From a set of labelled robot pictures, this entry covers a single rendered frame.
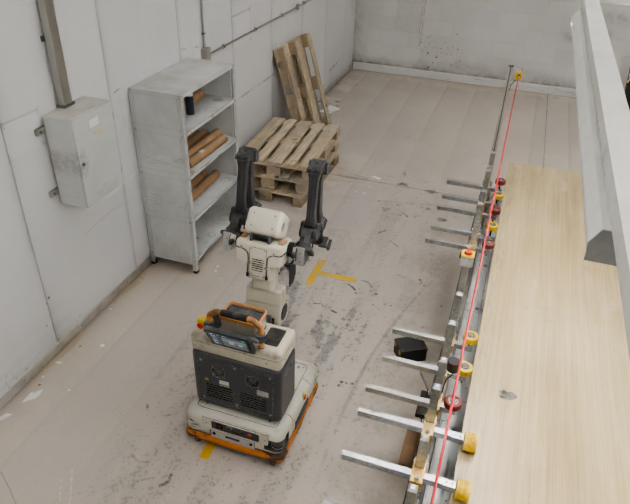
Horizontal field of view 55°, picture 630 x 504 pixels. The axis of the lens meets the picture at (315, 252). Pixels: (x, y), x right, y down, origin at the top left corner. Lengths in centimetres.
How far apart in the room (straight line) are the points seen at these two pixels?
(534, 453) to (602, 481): 27
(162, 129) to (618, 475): 364
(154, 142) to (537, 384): 321
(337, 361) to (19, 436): 209
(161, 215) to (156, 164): 46
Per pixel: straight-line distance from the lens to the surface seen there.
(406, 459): 379
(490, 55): 1042
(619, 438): 311
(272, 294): 353
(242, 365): 340
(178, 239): 519
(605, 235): 140
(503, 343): 338
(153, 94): 471
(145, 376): 440
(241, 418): 367
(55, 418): 430
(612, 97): 198
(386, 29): 1058
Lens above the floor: 301
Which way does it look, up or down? 33 degrees down
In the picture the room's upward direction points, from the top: 2 degrees clockwise
